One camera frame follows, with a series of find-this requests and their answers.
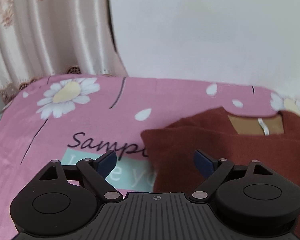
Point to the beige floral curtain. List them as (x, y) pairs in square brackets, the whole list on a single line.
[(40, 38)]

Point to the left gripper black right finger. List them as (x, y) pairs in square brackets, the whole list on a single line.
[(252, 194)]

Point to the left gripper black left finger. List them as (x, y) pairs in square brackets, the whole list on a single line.
[(65, 198)]

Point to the dark red knit sweater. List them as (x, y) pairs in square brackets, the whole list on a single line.
[(273, 141)]

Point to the pink floral bed sheet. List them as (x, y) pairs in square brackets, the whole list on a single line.
[(70, 117)]

